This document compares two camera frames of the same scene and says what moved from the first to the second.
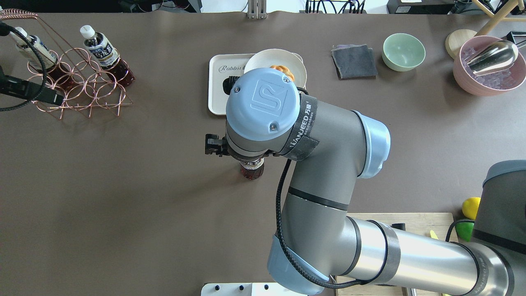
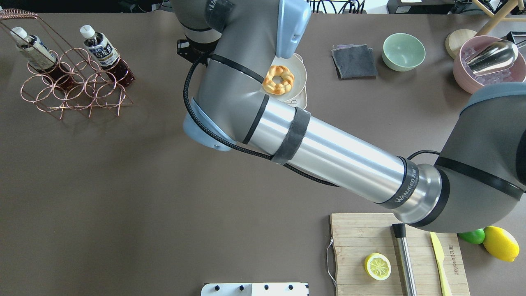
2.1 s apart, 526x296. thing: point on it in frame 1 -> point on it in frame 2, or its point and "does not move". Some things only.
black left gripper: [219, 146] -> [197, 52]
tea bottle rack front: [58, 76] does not move
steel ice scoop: [499, 54] does not move
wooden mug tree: [456, 38] does not move
